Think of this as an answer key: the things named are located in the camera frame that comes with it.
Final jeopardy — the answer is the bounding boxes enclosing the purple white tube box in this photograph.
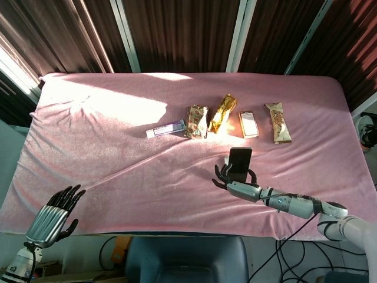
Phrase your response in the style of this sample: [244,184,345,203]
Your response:
[145,119,187,140]

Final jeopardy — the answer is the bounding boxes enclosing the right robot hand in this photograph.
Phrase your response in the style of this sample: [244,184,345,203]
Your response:
[211,164,264,203]

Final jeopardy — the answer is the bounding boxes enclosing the beige red-print snack bag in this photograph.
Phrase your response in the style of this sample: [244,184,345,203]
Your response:
[184,104,211,139]

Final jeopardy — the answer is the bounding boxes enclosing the beige long snack bar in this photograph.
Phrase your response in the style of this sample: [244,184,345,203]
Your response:
[264,102,293,145]

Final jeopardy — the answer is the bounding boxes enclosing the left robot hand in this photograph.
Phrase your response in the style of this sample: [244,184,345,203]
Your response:
[25,185,87,249]

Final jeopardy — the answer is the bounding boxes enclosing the small white orange box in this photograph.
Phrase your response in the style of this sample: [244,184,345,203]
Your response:
[238,110,261,139]

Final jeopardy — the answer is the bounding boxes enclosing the black smartphone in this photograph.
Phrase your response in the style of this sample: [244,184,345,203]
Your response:
[228,147,253,183]

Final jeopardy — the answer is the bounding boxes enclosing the pink tablecloth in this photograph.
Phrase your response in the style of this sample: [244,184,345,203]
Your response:
[0,72,377,248]

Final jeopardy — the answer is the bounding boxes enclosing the cardboard box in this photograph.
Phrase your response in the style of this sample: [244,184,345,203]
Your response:
[111,235,133,264]

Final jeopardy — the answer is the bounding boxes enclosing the gold foil snack wrapper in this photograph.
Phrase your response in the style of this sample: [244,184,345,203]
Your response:
[207,94,237,134]

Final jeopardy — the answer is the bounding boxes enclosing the blue-grey chair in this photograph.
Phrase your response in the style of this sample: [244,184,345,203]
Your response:
[124,236,250,283]

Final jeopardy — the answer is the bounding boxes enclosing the black floor cable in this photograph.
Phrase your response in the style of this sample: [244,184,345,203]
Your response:
[250,215,369,283]

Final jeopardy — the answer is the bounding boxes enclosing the white sneaker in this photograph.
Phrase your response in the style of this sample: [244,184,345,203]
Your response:
[356,114,377,153]

